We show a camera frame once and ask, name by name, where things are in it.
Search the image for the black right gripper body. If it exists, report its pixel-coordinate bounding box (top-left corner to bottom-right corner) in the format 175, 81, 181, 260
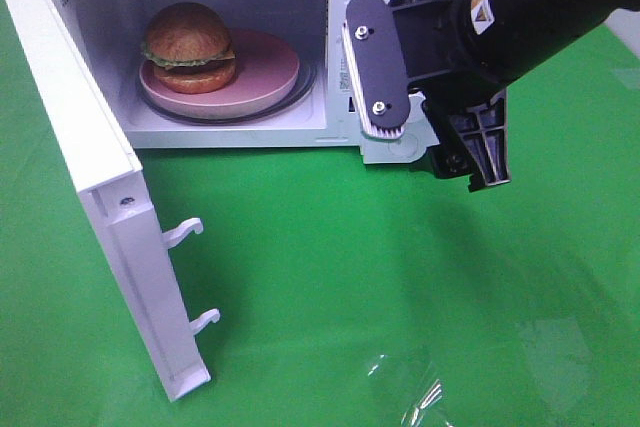
389, 0, 510, 120

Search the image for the round door release button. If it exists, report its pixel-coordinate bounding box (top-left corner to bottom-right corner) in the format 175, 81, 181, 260
388, 132, 420, 159

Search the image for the pink round plate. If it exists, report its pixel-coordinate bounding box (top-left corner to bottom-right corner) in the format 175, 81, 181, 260
139, 29, 302, 122

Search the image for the burger with lettuce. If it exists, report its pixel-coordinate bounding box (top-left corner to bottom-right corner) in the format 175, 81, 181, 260
141, 2, 236, 94

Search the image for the white microwave door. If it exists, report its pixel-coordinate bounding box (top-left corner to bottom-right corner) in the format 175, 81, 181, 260
5, 0, 220, 400

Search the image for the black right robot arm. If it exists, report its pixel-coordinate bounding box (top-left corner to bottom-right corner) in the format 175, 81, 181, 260
389, 0, 639, 191

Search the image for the glass microwave turntable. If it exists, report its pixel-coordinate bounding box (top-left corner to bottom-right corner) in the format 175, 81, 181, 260
138, 61, 316, 126

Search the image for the green table cloth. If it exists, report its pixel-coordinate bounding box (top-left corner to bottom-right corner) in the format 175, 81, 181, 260
1, 12, 639, 426

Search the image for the white microwave oven body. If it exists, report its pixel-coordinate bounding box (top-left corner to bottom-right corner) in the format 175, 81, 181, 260
54, 0, 435, 163

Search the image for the clear plastic film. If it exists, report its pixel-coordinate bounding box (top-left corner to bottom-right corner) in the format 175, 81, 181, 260
364, 345, 452, 426

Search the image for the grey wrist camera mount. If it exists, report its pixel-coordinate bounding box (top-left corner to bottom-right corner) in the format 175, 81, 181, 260
342, 0, 411, 141

